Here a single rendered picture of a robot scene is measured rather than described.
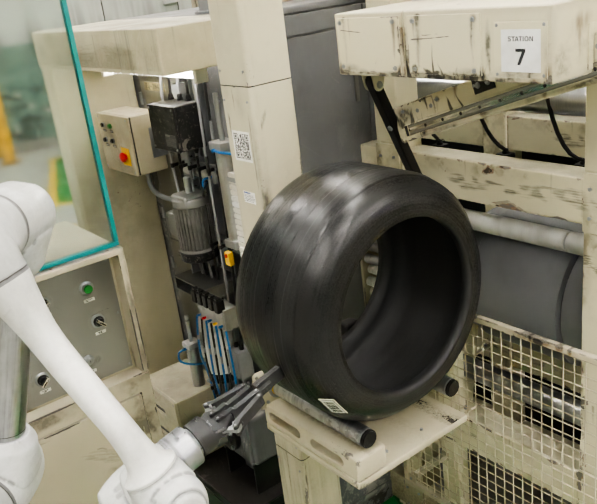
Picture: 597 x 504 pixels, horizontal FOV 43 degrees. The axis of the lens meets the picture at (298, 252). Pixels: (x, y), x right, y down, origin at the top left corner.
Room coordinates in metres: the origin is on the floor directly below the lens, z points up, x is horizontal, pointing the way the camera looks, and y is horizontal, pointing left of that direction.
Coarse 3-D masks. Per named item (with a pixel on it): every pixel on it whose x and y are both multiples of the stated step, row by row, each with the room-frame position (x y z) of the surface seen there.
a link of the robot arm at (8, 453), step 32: (0, 192) 1.37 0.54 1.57; (32, 192) 1.43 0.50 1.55; (32, 224) 1.37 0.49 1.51; (32, 256) 1.39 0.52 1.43; (0, 320) 1.38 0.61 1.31; (0, 352) 1.38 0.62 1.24; (0, 384) 1.37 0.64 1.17; (0, 416) 1.37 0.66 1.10; (0, 448) 1.36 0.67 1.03; (32, 448) 1.40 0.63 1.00; (0, 480) 1.33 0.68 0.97; (32, 480) 1.39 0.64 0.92
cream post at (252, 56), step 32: (224, 0) 1.78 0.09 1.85; (256, 0) 1.77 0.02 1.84; (224, 32) 1.80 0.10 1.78; (256, 32) 1.77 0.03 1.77; (224, 64) 1.82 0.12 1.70; (256, 64) 1.76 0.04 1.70; (288, 64) 1.81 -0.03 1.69; (224, 96) 1.83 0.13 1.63; (256, 96) 1.75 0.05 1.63; (288, 96) 1.81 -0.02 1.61; (256, 128) 1.75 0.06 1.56; (288, 128) 1.80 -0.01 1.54; (256, 160) 1.75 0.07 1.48; (288, 160) 1.79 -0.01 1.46; (256, 192) 1.77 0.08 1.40; (288, 448) 1.79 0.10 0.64; (288, 480) 1.81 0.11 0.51; (320, 480) 1.78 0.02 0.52
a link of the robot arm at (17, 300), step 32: (0, 288) 1.22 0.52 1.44; (32, 288) 1.25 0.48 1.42; (32, 320) 1.23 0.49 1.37; (64, 352) 1.21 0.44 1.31; (64, 384) 1.18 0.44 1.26; (96, 384) 1.17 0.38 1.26; (96, 416) 1.13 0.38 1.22; (128, 416) 1.13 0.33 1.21; (128, 448) 1.09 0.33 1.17; (128, 480) 1.08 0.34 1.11; (160, 480) 1.06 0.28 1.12; (192, 480) 1.07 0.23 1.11
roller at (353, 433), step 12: (276, 384) 1.67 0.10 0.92; (288, 396) 1.62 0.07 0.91; (300, 408) 1.58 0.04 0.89; (312, 408) 1.54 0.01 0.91; (324, 420) 1.50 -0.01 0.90; (336, 420) 1.48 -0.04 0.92; (348, 420) 1.46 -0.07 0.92; (348, 432) 1.44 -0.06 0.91; (360, 432) 1.41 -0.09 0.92; (372, 432) 1.41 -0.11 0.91; (360, 444) 1.41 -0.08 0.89; (372, 444) 1.41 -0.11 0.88
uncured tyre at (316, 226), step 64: (320, 192) 1.53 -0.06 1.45; (384, 192) 1.49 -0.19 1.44; (448, 192) 1.61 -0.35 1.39; (256, 256) 1.50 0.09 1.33; (320, 256) 1.39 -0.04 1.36; (384, 256) 1.83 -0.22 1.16; (448, 256) 1.74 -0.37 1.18; (256, 320) 1.45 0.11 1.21; (320, 320) 1.35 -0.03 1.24; (384, 320) 1.80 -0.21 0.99; (448, 320) 1.69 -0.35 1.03; (320, 384) 1.36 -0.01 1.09; (384, 384) 1.61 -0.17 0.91
